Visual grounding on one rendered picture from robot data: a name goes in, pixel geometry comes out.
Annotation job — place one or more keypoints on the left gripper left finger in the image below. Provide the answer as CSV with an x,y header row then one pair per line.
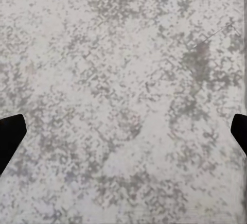
x,y
12,131

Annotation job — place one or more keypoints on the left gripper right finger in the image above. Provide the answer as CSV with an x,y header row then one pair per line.
x,y
239,130

